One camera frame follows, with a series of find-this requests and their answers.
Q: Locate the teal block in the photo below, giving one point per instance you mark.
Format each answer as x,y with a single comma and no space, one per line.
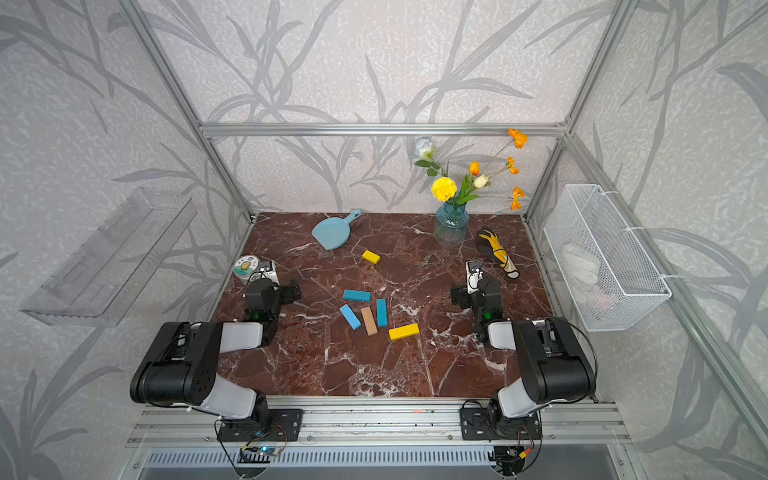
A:
381,316
358,296

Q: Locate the small yellow block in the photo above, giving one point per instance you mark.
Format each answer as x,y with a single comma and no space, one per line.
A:
371,257

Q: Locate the tan wooden block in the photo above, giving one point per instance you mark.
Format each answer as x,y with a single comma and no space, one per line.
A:
369,321

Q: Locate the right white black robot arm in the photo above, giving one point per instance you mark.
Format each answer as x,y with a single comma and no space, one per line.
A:
552,363

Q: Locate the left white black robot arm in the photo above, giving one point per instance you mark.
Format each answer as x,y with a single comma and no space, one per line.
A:
180,369

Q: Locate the round sunflower label can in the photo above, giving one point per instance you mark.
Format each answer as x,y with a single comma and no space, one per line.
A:
245,266

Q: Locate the yellow black hand tool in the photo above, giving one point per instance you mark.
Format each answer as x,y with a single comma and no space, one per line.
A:
489,245

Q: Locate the light blue plastic dustpan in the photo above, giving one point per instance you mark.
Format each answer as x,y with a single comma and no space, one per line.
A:
332,233

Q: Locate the yellow and orange artificial flowers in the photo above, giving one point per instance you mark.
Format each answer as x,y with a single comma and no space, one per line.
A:
459,191

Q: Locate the long yellow block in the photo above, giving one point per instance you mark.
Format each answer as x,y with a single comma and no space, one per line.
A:
403,332

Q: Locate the light blue block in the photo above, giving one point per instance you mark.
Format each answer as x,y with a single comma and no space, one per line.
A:
350,317

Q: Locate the white cloth in basket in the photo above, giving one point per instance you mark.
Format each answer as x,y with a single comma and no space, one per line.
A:
581,263

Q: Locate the white wire mesh basket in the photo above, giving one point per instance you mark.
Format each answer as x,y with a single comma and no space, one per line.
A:
629,285

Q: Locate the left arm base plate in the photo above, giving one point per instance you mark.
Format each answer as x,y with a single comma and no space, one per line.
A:
280,425

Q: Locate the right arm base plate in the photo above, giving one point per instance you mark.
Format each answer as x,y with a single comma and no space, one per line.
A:
487,423

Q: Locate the clear acrylic wall shelf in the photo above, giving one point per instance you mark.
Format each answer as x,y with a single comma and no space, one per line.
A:
100,282

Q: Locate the aluminium front rail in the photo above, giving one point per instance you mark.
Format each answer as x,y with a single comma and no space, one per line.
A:
381,421

